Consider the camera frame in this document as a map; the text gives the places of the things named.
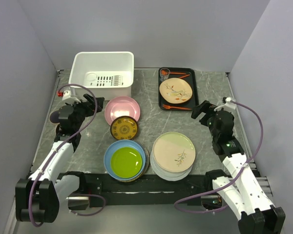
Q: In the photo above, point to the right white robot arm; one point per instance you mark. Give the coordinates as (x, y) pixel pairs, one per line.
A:
(255, 212)

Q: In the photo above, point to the black serving tray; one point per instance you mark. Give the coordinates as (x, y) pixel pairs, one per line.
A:
(191, 80)

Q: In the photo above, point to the yellow patterned small plate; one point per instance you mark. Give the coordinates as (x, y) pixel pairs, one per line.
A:
(124, 127)

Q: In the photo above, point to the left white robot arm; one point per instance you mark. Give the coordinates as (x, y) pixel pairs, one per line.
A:
(39, 196)

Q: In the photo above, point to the orange plastic fork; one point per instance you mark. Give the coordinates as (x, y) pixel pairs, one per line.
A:
(175, 107)

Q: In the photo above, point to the pink ceramic mug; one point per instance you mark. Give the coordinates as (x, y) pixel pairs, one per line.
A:
(54, 117)

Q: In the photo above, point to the white bottom plate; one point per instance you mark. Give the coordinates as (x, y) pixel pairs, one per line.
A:
(169, 176)

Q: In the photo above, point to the blue plastic plate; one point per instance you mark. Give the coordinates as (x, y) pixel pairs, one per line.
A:
(117, 145)

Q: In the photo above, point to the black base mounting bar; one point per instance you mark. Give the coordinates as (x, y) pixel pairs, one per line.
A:
(146, 190)

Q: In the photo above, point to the cream green leaf plate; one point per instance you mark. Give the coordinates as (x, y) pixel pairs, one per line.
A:
(174, 152)

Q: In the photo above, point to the olive fluted plate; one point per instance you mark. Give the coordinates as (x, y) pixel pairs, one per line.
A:
(142, 172)

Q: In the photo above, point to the clear drinking glass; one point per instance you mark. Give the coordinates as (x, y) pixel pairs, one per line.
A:
(164, 77)

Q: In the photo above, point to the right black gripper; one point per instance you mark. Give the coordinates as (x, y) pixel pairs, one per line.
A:
(206, 106)

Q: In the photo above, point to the orange plastic spoon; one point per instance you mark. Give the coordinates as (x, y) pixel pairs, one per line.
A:
(178, 72)

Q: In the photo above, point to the pink plastic plate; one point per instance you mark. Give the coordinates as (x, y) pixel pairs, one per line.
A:
(122, 106)

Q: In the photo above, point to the lime green plate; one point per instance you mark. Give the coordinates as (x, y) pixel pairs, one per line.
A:
(126, 162)

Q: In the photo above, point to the aluminium frame rail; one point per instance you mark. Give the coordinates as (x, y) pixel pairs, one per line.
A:
(263, 181)

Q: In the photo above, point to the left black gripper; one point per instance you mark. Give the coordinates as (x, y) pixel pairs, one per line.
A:
(89, 108)

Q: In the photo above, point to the beige bird pattern plate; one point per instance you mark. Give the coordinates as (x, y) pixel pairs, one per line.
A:
(175, 90)

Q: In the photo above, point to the dark brown rimmed plate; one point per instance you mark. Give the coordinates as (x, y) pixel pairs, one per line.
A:
(144, 148)

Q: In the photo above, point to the white ribbed deep plate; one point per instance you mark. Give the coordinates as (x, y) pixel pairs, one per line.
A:
(154, 164)

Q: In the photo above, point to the white plastic bin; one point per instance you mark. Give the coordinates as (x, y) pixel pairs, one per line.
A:
(106, 74)

